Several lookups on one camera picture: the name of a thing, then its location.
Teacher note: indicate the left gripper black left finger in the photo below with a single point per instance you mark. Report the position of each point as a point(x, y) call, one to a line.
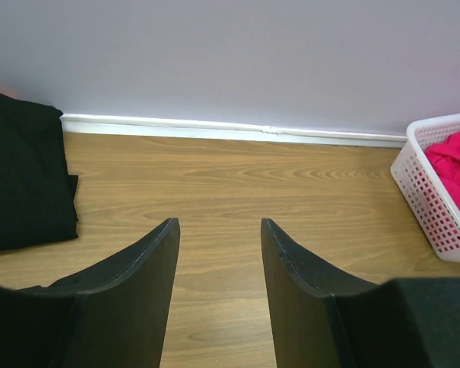
point(111, 314)

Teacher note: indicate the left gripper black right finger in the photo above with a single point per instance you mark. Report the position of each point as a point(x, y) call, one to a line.
point(322, 316)

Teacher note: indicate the folded black t-shirt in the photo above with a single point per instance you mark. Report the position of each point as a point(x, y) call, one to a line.
point(36, 190)

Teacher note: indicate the white plastic laundry basket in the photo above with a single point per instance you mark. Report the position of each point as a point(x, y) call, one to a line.
point(431, 204)

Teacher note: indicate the white baseboard strip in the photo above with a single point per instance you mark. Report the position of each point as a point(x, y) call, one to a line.
point(197, 129)

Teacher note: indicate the pink red t-shirt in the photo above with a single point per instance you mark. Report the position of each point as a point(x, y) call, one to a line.
point(445, 160)

